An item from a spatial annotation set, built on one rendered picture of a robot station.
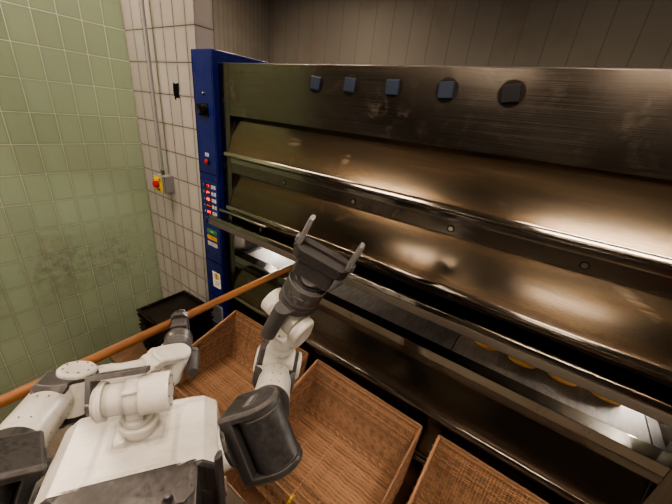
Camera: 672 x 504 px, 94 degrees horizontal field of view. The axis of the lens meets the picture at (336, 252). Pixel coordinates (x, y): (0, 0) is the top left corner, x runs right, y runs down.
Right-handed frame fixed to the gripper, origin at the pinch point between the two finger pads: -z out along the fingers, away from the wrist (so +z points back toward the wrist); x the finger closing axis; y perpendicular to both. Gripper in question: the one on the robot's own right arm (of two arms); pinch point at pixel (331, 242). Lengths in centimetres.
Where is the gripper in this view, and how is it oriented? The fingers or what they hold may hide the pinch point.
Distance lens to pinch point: 61.0
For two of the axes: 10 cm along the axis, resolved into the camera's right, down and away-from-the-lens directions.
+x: -8.7, -4.9, -0.6
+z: -4.4, 7.2, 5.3
